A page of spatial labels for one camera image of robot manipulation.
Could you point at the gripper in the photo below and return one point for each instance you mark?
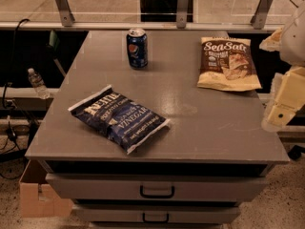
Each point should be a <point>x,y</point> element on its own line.
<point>294,38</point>

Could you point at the blue pepsi can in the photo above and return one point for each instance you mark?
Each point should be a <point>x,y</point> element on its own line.
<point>137,48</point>

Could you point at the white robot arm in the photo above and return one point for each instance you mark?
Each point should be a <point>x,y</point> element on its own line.
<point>289,41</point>

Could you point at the brown sea salt chips bag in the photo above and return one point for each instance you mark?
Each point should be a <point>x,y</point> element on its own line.
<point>227,65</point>

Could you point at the grey cabinet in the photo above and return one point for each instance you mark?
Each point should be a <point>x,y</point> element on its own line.
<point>149,149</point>

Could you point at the blue kettle chips bag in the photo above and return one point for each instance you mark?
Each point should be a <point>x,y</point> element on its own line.
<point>118,118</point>

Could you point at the grey upper drawer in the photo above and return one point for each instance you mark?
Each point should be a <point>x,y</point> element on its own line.
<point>149,187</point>

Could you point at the grey drawer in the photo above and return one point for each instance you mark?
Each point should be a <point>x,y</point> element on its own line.
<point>149,187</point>
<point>155,213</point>

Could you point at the grey lower drawer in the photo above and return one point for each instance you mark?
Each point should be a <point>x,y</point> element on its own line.
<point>155,213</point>

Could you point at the clear plastic water bottle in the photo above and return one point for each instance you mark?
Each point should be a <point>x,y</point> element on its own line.
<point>38,84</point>

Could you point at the cardboard box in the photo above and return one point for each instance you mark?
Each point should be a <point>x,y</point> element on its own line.
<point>37,198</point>

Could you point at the right metal bracket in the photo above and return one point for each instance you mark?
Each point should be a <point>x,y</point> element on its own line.
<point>260,16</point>

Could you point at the metal bracket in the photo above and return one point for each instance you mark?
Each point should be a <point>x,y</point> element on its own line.
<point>65,13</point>
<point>260,16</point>
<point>182,13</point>

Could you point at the middle metal bracket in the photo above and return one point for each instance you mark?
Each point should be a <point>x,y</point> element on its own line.
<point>182,13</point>

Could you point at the left metal bracket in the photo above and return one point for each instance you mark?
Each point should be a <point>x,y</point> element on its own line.
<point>65,13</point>

